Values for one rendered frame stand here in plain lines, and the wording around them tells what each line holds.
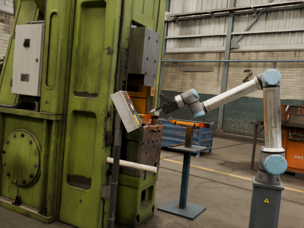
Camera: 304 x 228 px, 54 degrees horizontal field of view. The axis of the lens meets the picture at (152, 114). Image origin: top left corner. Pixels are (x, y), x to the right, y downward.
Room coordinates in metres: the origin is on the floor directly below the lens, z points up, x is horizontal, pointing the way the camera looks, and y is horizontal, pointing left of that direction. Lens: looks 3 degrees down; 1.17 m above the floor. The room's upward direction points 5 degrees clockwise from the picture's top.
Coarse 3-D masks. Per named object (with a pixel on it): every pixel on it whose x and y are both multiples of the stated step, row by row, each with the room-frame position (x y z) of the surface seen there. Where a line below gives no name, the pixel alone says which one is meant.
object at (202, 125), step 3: (171, 120) 3.15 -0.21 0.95; (174, 120) 3.15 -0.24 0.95; (183, 123) 3.08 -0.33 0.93; (186, 123) 3.06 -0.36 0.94; (189, 123) 3.05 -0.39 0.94; (192, 123) 3.03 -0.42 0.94; (198, 123) 3.00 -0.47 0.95; (201, 123) 2.99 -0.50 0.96; (204, 123) 2.97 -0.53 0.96; (207, 123) 2.97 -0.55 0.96; (201, 126) 2.99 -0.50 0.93; (204, 126) 2.98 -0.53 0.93; (207, 126) 2.96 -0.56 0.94
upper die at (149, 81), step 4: (128, 76) 2.72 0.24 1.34; (132, 76) 2.70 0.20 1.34; (136, 76) 2.68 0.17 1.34; (140, 76) 2.66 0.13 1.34; (144, 76) 2.64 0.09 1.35; (148, 76) 2.71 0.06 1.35; (152, 76) 2.78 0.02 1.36; (128, 80) 2.72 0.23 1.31; (132, 80) 2.70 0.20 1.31; (136, 80) 2.68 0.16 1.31; (140, 80) 2.66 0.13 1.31; (144, 80) 2.65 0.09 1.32; (148, 80) 2.71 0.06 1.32; (152, 80) 2.78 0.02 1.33; (128, 84) 2.72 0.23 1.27; (132, 84) 2.70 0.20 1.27; (136, 84) 2.68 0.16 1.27; (140, 84) 2.66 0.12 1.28; (144, 84) 2.65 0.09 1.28; (148, 84) 2.72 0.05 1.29; (152, 84) 2.79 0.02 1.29
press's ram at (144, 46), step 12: (132, 36) 2.66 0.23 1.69; (144, 36) 2.60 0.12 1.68; (156, 36) 2.78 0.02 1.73; (132, 48) 2.65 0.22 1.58; (144, 48) 2.60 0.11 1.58; (156, 48) 2.80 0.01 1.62; (132, 60) 2.65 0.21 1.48; (144, 60) 2.62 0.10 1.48; (156, 60) 2.82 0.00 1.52; (132, 72) 2.64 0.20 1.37; (144, 72) 2.64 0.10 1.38; (156, 72) 2.84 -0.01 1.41
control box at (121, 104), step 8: (112, 96) 2.03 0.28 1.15; (120, 96) 2.02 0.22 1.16; (128, 96) 2.28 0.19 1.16; (120, 104) 2.02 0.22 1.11; (128, 104) 2.07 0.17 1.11; (120, 112) 2.02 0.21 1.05; (128, 112) 2.02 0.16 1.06; (136, 112) 2.32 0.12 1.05; (128, 120) 2.02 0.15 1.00; (128, 128) 2.02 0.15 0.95; (136, 128) 2.02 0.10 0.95
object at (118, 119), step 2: (116, 114) 2.19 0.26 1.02; (118, 114) 2.18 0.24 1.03; (116, 116) 2.19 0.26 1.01; (118, 116) 2.18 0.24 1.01; (116, 118) 2.19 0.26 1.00; (118, 118) 2.18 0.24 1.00; (120, 118) 2.17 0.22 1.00; (116, 120) 2.19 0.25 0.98; (118, 120) 2.18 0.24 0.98; (120, 120) 2.17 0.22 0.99; (116, 122) 2.19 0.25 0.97; (118, 122) 2.18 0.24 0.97; (120, 122) 2.17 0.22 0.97; (122, 122) 2.19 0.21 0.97; (116, 124) 2.19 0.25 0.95; (118, 124) 2.18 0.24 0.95; (120, 124) 2.18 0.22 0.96; (122, 124) 2.20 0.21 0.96; (116, 126) 2.19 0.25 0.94; (118, 126) 2.18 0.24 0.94; (120, 126) 2.18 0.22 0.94; (122, 126) 2.20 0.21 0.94
